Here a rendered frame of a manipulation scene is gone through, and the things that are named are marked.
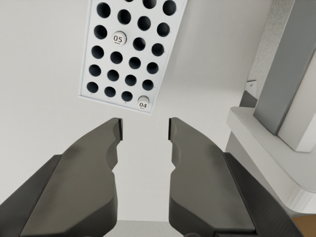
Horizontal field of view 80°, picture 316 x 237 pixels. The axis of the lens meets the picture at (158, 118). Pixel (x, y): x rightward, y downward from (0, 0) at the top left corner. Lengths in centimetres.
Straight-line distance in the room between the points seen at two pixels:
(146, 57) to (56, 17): 11
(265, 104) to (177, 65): 11
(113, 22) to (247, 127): 15
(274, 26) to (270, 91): 98
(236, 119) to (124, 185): 23
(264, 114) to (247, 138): 3
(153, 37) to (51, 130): 20
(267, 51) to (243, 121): 99
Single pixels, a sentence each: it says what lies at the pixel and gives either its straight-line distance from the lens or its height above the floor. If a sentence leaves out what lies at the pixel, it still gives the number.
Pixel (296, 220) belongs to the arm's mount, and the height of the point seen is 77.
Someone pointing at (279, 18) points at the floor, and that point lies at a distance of 116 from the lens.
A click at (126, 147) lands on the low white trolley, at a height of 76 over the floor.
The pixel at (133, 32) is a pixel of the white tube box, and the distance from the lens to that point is 20.
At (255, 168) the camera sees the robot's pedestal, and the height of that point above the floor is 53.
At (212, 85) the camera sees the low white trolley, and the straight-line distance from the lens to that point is 26.
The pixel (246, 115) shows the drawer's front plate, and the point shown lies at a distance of 19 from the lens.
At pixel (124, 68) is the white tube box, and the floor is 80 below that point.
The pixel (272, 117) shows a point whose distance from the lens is 18.
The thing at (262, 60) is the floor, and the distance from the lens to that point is 116.
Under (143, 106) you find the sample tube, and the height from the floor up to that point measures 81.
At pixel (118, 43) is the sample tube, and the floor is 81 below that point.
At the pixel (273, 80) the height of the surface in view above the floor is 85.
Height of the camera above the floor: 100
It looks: 62 degrees down
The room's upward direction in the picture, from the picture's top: 176 degrees clockwise
